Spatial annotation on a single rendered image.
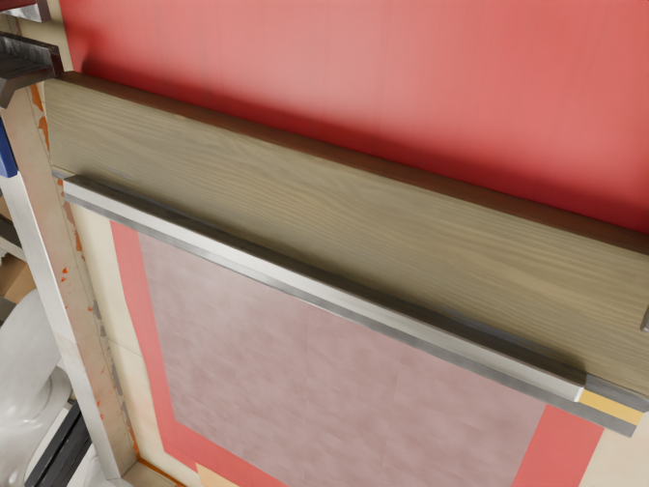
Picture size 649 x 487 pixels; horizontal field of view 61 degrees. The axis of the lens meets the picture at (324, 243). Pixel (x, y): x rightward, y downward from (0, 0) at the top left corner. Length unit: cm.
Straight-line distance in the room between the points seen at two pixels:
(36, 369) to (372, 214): 62
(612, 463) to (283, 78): 30
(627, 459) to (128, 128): 37
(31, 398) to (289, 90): 61
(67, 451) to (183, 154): 84
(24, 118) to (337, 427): 36
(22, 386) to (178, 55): 56
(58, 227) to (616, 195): 45
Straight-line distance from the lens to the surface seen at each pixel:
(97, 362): 66
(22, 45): 44
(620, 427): 32
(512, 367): 28
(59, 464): 113
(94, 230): 54
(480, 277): 28
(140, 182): 38
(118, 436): 76
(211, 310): 48
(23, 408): 84
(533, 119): 28
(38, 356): 83
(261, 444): 58
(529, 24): 27
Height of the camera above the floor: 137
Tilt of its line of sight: 17 degrees down
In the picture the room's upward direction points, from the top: 153 degrees counter-clockwise
